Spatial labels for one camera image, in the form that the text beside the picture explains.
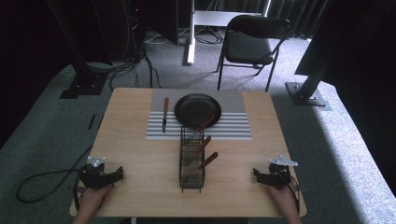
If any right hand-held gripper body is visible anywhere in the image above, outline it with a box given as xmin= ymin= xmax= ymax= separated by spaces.
xmin=267 ymin=154 xmax=299 ymax=190

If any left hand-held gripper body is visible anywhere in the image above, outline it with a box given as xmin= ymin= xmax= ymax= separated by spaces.
xmin=78 ymin=156 xmax=114 ymax=191

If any person's left hand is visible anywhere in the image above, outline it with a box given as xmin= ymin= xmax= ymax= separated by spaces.
xmin=77 ymin=184 xmax=114 ymax=219

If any person's right hand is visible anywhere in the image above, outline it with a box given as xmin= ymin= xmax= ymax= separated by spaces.
xmin=266 ymin=185 xmax=301 ymax=218

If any grey striped placemat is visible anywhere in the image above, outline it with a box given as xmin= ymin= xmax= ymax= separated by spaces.
xmin=146 ymin=89 xmax=253 ymax=141

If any black metal stand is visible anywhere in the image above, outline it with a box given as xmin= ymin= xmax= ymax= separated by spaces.
xmin=285 ymin=52 xmax=333 ymax=112
xmin=46 ymin=0 xmax=109 ymax=100

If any black round plate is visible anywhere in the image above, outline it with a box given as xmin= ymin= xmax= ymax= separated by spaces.
xmin=174 ymin=92 xmax=223 ymax=130

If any black folding chair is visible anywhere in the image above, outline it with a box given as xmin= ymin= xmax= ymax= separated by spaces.
xmin=216 ymin=14 xmax=293 ymax=93

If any dark curtain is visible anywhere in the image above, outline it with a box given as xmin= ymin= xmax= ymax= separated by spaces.
xmin=214 ymin=0 xmax=331 ymax=40

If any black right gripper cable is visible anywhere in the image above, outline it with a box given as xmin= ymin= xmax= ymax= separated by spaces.
xmin=278 ymin=172 xmax=302 ymax=217

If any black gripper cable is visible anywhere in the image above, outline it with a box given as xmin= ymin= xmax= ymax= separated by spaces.
xmin=278 ymin=172 xmax=302 ymax=217
xmin=15 ymin=145 xmax=94 ymax=213

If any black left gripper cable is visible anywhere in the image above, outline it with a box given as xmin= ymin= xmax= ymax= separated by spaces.
xmin=15 ymin=145 xmax=94 ymax=213

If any wooden-handled cutlery piece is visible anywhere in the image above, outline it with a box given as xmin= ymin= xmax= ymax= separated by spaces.
xmin=188 ymin=114 xmax=217 ymax=145
xmin=186 ymin=134 xmax=213 ymax=163
xmin=186 ymin=150 xmax=219 ymax=179

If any black wire cutlery rack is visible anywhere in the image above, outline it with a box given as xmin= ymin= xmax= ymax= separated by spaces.
xmin=178 ymin=125 xmax=206 ymax=194

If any wooden-handled table knife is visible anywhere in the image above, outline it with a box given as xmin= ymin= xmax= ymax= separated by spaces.
xmin=161 ymin=96 xmax=170 ymax=134

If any bundle of floor cables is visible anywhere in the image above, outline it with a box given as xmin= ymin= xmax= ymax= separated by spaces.
xmin=86 ymin=0 xmax=163 ymax=91

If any white desk frame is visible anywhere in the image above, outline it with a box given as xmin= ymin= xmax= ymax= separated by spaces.
xmin=186 ymin=0 xmax=273 ymax=66

